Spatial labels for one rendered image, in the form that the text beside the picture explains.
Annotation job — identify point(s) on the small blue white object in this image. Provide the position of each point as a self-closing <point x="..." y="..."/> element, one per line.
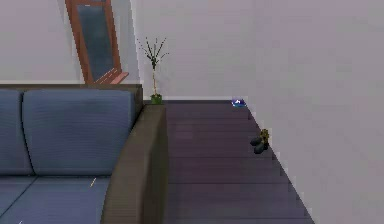
<point x="238" y="102"/>

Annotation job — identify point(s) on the thin house plant green pot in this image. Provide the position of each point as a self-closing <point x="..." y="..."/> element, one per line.
<point x="154" y="66"/>

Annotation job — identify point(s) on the black and yellow shoes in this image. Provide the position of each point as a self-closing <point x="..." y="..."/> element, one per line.
<point x="260" y="143"/>

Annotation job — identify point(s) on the blue sofa with brown frame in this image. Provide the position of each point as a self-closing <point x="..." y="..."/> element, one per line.
<point x="76" y="133"/>

